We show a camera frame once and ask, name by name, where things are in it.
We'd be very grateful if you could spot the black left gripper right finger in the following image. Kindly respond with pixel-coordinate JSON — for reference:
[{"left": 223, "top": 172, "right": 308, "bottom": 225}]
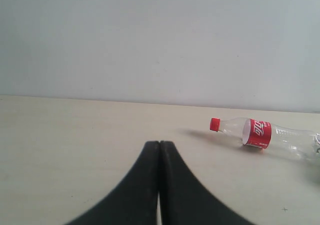
[{"left": 158, "top": 141, "right": 252, "bottom": 225}]

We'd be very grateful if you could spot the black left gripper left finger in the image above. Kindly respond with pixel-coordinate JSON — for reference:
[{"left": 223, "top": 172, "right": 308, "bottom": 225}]
[{"left": 69, "top": 141, "right": 160, "bottom": 225}]

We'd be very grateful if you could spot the clear cola bottle red label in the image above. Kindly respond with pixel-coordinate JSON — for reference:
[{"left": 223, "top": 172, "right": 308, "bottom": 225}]
[{"left": 209, "top": 117, "right": 320, "bottom": 166}]

